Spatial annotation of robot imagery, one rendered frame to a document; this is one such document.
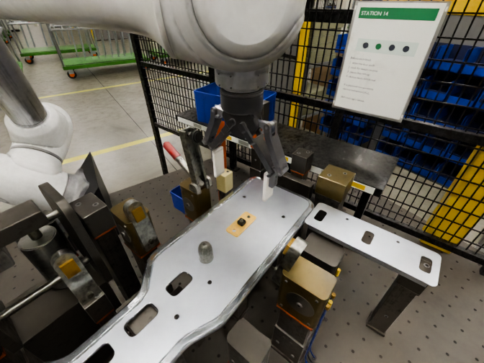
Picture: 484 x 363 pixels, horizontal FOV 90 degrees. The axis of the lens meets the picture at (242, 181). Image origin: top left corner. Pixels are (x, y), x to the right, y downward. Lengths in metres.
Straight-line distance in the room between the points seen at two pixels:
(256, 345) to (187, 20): 0.46
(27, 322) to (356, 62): 1.05
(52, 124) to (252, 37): 0.95
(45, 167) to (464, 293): 1.46
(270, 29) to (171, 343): 0.46
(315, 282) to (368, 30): 0.72
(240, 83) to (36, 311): 0.58
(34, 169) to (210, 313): 0.79
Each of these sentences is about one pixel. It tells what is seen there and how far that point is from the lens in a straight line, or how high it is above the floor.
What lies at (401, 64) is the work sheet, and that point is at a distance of 0.90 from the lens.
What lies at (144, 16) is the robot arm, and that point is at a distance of 0.26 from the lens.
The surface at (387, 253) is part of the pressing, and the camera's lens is 0.66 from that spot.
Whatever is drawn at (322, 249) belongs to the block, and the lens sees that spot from 0.63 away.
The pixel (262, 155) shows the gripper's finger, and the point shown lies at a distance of 0.44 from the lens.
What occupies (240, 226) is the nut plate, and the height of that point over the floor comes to 1.00.
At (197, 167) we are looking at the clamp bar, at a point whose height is 1.11.
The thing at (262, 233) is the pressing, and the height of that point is 1.00.
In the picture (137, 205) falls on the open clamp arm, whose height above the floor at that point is 1.10.
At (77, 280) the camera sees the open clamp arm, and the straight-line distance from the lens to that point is 0.57.
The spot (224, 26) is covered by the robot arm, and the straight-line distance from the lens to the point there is 0.18.
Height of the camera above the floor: 1.46
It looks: 37 degrees down
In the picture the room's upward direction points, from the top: straight up
